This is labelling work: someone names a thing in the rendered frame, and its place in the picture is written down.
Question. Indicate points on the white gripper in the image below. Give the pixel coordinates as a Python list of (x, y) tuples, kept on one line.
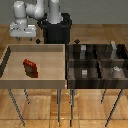
[(22, 30)]

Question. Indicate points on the dark wooden compartment bin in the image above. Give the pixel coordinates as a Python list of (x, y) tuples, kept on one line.
[(96, 81)]

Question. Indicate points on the light wooden bin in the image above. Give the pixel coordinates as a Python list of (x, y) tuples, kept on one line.
[(46, 63)]

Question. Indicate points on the thin metal table leg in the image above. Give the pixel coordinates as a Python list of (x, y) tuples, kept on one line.
[(114, 106), (72, 106), (16, 106), (59, 105), (26, 96), (103, 96)]

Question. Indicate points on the tall grey block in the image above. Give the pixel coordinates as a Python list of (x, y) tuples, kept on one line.
[(83, 52)]

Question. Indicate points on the small grey cube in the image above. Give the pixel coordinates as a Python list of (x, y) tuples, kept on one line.
[(84, 73)]

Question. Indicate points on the tall grey bottle shape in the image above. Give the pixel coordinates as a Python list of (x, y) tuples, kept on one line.
[(114, 50)]

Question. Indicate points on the small grey can shape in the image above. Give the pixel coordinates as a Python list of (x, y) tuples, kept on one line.
[(117, 71)]

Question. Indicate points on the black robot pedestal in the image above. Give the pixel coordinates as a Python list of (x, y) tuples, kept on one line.
[(56, 31)]

